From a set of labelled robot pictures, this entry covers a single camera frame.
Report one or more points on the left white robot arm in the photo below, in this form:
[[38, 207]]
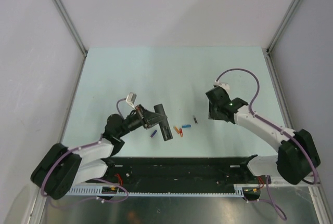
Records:
[[62, 167]]

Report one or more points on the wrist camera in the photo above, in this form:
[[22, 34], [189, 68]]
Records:
[[223, 85], [130, 99]]

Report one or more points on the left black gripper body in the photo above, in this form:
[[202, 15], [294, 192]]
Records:
[[140, 111]]

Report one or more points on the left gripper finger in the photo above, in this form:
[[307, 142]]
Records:
[[156, 116], [162, 124]]

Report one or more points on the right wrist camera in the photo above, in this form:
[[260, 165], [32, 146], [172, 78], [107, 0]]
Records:
[[223, 85]]

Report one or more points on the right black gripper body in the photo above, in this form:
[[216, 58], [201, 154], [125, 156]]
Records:
[[213, 113]]

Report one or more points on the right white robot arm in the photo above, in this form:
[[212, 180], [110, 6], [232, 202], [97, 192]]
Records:
[[296, 155]]

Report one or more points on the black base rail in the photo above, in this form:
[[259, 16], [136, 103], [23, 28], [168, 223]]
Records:
[[180, 175]]

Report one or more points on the aluminium frame post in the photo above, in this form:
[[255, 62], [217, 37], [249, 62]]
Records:
[[59, 5], [291, 10]]

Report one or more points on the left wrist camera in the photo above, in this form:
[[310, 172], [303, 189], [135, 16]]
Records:
[[130, 99]]

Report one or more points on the right aluminium frame post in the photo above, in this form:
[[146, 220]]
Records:
[[291, 10]]

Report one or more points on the black remote control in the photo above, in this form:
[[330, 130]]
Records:
[[166, 133]]

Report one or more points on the left aluminium frame post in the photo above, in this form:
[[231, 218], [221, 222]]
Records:
[[59, 5]]

